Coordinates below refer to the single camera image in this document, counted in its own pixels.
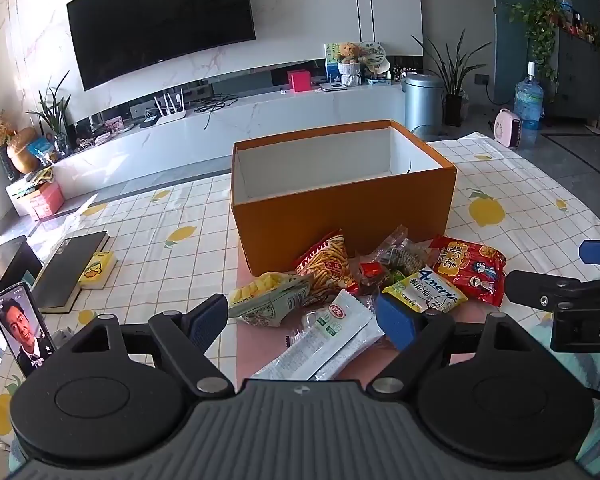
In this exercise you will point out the dark hardcover book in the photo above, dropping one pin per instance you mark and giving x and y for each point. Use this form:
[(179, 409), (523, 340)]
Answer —
[(70, 270)]

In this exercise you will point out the yellow white snack packet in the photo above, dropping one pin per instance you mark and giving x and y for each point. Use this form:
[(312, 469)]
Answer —
[(427, 292)]

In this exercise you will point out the golden gourd vase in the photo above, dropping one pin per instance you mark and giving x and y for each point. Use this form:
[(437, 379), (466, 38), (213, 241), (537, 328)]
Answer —
[(22, 152)]

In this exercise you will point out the teddy bear bouquet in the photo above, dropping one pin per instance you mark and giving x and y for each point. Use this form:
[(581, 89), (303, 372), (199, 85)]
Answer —
[(349, 62)]

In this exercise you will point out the yellow green chips packet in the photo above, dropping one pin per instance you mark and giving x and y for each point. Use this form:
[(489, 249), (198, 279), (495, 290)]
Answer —
[(267, 302)]

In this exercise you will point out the long leaf potted plant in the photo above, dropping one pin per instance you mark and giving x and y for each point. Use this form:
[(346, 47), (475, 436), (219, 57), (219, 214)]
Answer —
[(452, 90)]

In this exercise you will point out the dark side table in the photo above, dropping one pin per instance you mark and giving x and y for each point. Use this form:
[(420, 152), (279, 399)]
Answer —
[(5, 265)]

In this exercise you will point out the clear packet of dark seeds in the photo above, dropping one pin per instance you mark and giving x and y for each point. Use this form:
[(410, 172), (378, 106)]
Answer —
[(400, 250)]

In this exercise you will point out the grey blue sideboard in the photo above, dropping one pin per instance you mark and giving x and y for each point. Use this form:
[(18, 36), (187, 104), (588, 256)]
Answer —
[(582, 80)]

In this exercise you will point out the white marble media cabinet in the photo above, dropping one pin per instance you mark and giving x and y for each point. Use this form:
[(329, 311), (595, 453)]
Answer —
[(280, 116)]

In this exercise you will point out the round paper fan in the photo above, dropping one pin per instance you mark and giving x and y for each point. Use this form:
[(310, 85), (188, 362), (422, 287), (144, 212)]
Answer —
[(375, 56)]

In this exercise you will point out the long white snack packet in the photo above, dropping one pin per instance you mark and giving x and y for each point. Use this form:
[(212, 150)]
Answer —
[(330, 342)]

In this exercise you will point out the black flat television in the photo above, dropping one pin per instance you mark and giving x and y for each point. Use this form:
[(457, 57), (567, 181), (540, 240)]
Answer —
[(160, 20)]

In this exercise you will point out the small green snack packet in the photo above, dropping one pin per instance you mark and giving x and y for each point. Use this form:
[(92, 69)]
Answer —
[(396, 277)]

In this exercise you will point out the red cartoon snack packet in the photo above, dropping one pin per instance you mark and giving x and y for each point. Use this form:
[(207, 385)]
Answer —
[(472, 270)]

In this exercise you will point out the small red snack packet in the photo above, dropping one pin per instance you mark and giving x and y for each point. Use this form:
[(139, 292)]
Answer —
[(370, 272)]

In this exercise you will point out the pink space heater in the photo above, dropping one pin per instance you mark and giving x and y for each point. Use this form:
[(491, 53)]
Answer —
[(509, 129)]

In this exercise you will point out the white router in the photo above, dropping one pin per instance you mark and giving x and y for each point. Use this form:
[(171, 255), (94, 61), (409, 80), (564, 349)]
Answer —
[(170, 112)]

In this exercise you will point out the smartphone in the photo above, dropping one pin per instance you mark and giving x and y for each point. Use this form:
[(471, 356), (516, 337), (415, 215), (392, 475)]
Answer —
[(22, 327)]

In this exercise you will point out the green plant in glass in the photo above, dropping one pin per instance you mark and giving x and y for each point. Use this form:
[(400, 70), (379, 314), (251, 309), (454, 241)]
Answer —
[(55, 110)]

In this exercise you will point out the pink square box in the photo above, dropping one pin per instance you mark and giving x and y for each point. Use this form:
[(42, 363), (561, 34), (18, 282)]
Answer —
[(300, 81)]

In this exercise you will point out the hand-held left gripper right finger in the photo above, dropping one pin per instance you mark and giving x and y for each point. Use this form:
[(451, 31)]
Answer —
[(395, 321)]

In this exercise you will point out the blue water jug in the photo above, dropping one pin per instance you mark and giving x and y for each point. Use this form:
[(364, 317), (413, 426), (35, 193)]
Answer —
[(528, 105)]

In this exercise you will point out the orange cardboard box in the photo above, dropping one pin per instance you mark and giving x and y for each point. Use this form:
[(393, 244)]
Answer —
[(340, 210)]

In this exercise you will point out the pink table mat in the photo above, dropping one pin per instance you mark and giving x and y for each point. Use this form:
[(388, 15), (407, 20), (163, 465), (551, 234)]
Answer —
[(260, 352)]

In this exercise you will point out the grey metal trash can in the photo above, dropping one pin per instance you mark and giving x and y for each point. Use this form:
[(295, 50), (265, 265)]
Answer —
[(424, 105)]

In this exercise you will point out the red yellow fries snack bag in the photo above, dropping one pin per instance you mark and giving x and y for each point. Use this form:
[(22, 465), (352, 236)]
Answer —
[(327, 265)]

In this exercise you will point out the pink cardboard carton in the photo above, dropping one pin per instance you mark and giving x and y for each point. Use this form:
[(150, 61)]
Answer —
[(45, 200)]

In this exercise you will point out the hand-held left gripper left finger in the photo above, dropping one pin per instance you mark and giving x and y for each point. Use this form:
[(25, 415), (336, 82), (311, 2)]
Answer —
[(207, 321)]

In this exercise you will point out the lemon print tablecloth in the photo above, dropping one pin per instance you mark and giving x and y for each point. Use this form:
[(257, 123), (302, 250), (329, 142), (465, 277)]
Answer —
[(180, 270)]

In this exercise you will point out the white flat device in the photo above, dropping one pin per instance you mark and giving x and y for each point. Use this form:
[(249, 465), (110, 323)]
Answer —
[(333, 86)]

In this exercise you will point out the trailing green pot plant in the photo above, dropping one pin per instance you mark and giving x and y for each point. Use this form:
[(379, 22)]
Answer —
[(540, 30)]

